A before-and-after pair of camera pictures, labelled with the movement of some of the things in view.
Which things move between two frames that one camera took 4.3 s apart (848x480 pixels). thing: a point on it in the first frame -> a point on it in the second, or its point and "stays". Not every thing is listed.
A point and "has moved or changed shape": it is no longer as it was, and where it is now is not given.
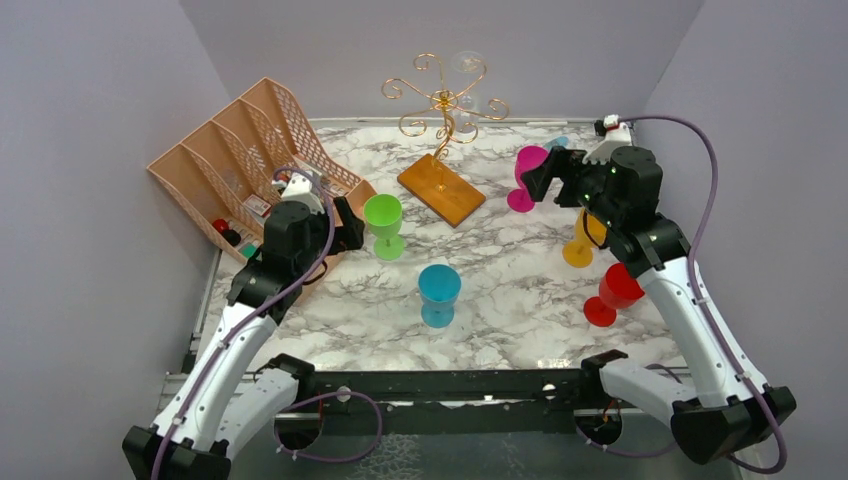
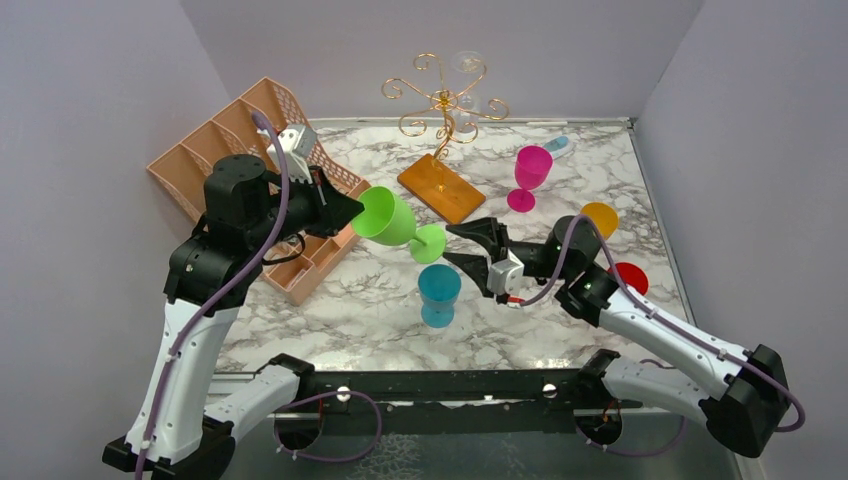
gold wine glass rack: [447, 120] stays
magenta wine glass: [527, 158] stays
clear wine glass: [467, 68] stays
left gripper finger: [349, 237] -> [336, 204]
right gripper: [556, 165] -> [487, 230]
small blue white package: [557, 141] stays
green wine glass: [383, 215] has moved or changed shape
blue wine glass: [438, 286] stays
